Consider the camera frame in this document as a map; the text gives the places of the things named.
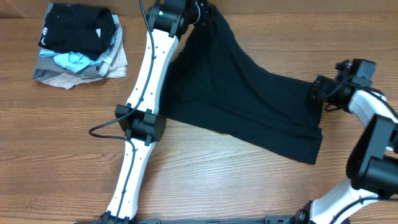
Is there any grey folded garment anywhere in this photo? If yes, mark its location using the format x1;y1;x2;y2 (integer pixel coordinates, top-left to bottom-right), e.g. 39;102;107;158
32;57;103;84

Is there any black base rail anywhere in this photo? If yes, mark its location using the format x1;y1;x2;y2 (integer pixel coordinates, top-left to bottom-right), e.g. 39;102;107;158
74;203;312;224

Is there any light blue folded garment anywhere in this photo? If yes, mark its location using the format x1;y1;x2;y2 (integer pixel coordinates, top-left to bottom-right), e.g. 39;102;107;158
39;49;103;73

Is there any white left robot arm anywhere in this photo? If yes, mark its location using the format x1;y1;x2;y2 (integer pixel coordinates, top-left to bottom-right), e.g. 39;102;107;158
98;1;215;223

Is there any black folded shirt on pile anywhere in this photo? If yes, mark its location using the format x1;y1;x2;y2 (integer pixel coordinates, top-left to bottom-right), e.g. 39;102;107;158
38;3;116;60

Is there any beige folded garment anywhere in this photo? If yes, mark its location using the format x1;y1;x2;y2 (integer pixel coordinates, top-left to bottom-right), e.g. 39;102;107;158
41;20;127;90

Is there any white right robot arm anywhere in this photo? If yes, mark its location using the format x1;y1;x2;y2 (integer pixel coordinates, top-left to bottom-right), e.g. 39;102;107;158
290;58;397;223

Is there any black t-shirt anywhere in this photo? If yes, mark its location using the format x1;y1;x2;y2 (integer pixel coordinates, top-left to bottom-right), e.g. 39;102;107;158
159;12;322;164

